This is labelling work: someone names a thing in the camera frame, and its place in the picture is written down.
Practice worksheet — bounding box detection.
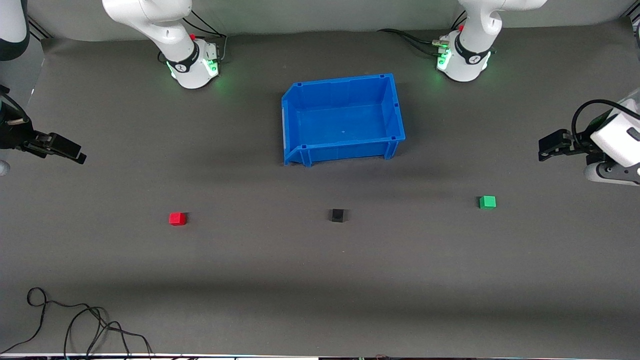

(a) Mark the blue plastic storage bin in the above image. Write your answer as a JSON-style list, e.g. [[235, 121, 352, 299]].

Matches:
[[281, 73, 406, 168]]

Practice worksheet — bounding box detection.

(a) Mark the dark grey table mat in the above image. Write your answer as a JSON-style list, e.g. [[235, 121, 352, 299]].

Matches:
[[0, 20, 640, 357]]

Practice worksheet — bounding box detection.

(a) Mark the loose thin black cable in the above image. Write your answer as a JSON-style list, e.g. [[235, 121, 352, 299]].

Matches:
[[0, 287, 155, 360]]

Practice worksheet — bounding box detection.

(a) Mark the black right arm base cable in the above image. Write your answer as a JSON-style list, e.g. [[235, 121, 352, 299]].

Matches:
[[181, 11, 228, 65]]

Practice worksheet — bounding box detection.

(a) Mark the black arm base cable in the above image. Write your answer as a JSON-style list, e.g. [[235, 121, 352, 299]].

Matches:
[[181, 11, 228, 65], [377, 28, 448, 57]]

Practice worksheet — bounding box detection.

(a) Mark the black left arm base cable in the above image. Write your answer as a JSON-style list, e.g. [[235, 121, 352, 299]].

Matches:
[[377, 28, 448, 57]]

